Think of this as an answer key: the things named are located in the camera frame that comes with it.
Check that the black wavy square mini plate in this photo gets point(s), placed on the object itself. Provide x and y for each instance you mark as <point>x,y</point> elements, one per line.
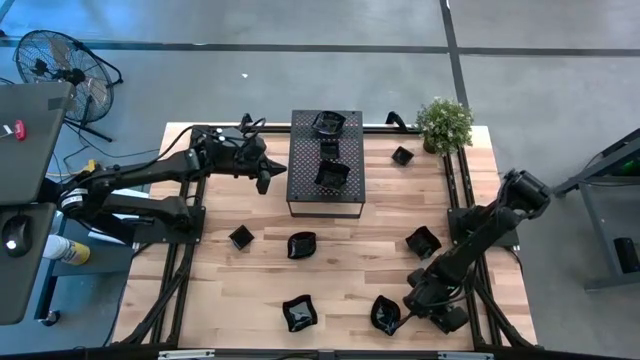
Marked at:
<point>300,313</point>
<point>332,175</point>
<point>423,242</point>

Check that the white and yellow spray can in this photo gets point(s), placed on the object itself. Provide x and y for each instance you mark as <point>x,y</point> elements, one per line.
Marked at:
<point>65,250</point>

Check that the black perforated metal rack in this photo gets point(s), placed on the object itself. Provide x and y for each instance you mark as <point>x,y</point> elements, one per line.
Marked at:
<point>300,185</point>

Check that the black leaf shaped mini plate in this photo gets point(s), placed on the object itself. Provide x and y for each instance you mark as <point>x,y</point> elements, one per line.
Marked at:
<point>384,315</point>
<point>302,245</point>

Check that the blue grey desk base frame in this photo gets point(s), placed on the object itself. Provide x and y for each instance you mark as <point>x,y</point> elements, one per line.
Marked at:
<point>45,290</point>

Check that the black device with green light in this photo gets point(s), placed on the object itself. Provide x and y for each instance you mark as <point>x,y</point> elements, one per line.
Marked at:
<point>627,167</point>

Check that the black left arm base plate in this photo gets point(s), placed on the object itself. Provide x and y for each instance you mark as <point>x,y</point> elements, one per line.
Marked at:
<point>197,235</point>

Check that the grey metal cart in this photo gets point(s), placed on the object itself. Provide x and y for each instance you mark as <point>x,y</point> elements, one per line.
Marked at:
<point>605,215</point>

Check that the black wavy oval mini plate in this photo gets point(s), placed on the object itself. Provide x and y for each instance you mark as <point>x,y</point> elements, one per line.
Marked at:
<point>328,123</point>

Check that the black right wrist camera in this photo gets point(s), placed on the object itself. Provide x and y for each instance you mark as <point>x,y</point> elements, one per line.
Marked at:
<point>454,320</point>

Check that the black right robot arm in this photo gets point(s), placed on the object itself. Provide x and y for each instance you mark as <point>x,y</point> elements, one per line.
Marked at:
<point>480,235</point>

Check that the yellow power plug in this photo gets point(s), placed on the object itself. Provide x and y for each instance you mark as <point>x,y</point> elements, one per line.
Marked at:
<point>91,166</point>

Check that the green potted plant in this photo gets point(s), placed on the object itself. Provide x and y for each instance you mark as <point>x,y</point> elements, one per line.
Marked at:
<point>444,125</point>

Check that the black base lever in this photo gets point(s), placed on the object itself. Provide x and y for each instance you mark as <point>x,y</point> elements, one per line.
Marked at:
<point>140,219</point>

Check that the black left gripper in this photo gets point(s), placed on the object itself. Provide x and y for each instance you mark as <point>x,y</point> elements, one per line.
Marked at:
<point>252,155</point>

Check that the small grey centre bracket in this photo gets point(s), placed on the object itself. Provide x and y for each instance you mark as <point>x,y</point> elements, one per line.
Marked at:
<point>326,355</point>

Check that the silver metal bracket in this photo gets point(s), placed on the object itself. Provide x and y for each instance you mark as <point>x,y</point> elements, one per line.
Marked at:
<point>185,355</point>
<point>465,356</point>

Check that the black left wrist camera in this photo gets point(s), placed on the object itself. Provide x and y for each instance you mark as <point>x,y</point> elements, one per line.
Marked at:
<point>263,182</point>

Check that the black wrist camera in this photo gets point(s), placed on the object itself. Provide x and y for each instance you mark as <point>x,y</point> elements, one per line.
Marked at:
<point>263,182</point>
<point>454,320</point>

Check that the black aluminium table frame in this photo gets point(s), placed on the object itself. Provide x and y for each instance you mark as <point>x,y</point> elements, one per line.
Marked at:
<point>179,305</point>

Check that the small red tool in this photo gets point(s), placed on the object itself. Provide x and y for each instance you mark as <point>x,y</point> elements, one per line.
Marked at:
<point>20,131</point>

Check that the black computer mouse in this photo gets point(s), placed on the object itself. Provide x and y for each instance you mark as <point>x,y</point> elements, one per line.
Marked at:
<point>17,232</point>

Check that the dark grey side desk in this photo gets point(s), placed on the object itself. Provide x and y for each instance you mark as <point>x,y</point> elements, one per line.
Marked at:
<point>20,290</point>

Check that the black floor fan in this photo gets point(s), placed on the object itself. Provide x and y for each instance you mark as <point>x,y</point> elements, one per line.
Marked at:
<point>75,76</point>

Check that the small black square mini plate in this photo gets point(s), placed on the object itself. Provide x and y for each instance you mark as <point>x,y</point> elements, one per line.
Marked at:
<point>241,237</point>
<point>329,150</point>
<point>402,155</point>

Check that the black caster wheel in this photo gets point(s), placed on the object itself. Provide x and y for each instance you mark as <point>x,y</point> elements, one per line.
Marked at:
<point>50,318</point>

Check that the black box on cart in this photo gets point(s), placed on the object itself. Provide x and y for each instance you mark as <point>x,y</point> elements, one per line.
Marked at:
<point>627,255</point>

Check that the black front bar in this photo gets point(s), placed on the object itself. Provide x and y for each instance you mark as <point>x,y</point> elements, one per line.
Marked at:
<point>280,356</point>

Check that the grey tape patch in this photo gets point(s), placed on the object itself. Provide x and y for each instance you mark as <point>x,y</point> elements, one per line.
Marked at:
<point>60,103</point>

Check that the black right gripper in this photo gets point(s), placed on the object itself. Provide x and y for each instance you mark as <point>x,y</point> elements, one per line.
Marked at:
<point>422,300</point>

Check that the small white tag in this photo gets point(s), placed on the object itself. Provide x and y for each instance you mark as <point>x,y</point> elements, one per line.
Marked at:
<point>6,131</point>

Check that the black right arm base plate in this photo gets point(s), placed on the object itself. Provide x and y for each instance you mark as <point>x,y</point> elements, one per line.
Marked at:
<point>510,239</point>

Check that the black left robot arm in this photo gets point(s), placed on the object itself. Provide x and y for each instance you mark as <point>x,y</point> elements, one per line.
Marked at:
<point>150,172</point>

